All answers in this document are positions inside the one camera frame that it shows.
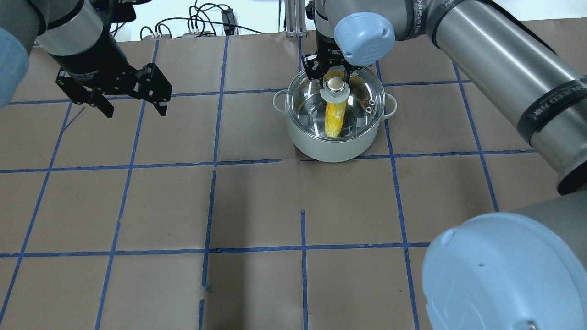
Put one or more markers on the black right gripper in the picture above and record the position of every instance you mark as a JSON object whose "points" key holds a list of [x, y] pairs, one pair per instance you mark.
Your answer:
{"points": [[328, 47]]}

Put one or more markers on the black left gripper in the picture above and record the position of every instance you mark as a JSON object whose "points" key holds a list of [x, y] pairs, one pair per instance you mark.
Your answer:
{"points": [[93, 56]]}

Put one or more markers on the glass pot lid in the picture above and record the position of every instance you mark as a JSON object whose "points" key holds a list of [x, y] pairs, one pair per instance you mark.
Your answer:
{"points": [[367, 103]]}

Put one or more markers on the yellow corn cob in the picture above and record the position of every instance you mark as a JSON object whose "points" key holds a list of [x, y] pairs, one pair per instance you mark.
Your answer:
{"points": [[334, 117]]}

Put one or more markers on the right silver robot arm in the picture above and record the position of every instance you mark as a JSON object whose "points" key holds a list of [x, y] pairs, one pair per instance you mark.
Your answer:
{"points": [[518, 270]]}

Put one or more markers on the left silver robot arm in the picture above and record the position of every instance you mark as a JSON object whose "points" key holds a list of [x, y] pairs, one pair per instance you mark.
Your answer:
{"points": [[77, 36]]}

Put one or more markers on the pale green cooking pot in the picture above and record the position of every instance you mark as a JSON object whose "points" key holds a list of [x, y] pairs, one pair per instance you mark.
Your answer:
{"points": [[325, 151]]}

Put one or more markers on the black power adapter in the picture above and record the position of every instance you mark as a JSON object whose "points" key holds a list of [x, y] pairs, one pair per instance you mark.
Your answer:
{"points": [[229, 22]]}

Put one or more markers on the aluminium frame post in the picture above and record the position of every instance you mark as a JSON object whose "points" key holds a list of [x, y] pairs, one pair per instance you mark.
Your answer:
{"points": [[295, 18]]}

